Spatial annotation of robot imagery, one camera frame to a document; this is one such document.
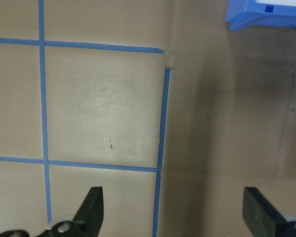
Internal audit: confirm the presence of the blue plastic capacitor bin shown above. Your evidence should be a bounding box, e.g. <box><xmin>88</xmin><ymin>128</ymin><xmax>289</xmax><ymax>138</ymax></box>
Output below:
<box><xmin>224</xmin><ymin>0</ymin><xmax>296</xmax><ymax>32</ymax></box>

